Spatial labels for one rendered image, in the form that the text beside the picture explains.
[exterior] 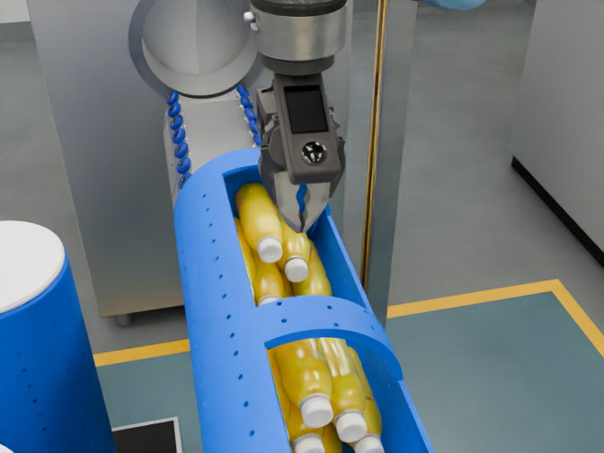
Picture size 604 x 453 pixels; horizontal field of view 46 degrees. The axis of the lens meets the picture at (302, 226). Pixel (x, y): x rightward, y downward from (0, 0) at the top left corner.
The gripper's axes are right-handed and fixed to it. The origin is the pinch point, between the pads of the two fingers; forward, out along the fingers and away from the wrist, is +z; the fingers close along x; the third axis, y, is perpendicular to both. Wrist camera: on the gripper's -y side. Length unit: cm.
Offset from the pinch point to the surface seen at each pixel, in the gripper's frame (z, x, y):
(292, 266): 28.7, -4.5, 27.2
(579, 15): 51, -152, 181
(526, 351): 139, -103, 93
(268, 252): 24.9, -0.5, 27.2
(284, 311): 16.3, 1.4, 4.0
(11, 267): 36, 44, 47
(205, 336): 22.8, 11.6, 8.1
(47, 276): 36, 37, 43
